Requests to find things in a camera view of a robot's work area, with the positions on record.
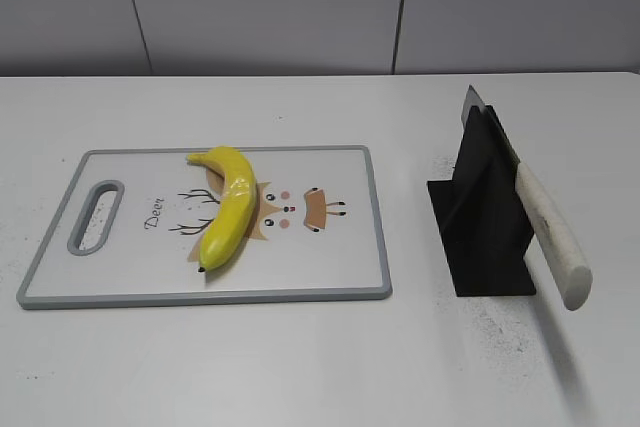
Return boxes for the white handled kitchen knife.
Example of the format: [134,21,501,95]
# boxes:
[461,86,593,311]

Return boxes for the yellow plastic banana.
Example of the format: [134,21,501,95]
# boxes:
[186,146,257,272]

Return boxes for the white deer cutting board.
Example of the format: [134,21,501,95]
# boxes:
[16,145,392,310]

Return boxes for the black knife stand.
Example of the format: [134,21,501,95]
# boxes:
[427,105,536,297]

